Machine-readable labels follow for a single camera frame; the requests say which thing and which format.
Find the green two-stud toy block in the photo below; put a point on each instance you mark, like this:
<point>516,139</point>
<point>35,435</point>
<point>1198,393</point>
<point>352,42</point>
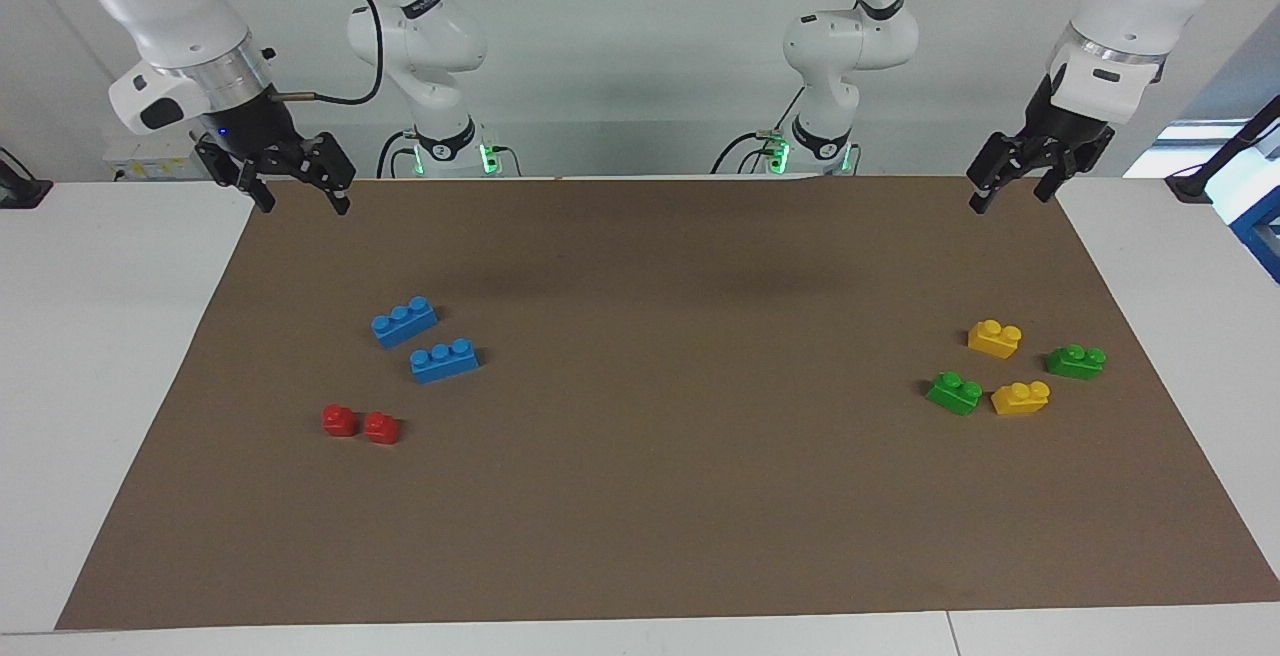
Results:
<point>1073,365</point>
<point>952,396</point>

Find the white power strip box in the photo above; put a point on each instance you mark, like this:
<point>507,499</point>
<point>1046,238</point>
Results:
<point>150,158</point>

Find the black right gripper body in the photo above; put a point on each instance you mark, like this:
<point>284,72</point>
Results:
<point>255,131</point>

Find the blue and white frame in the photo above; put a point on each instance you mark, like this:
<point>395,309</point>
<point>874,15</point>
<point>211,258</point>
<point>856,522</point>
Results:
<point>1255,221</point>

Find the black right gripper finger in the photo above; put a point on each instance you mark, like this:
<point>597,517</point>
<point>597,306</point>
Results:
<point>335,166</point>
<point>218,161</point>

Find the blue three-stud toy block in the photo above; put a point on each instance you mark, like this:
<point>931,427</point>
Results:
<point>400,328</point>
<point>442,366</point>

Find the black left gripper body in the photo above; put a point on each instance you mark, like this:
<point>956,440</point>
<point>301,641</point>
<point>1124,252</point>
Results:
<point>1065,121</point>

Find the black table clamp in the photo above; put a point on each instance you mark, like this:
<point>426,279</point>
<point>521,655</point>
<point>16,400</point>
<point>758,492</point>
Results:
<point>20,191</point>

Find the brown table mat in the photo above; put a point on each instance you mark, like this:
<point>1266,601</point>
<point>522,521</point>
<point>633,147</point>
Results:
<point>640,496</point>

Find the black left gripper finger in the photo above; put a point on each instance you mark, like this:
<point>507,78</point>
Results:
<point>1063,168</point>
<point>995,161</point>

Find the red toy block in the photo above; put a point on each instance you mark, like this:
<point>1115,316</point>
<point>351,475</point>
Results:
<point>381,429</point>
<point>339,423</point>

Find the yellow two-stud toy block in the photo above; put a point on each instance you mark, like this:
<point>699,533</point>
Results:
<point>1018,401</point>
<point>992,341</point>

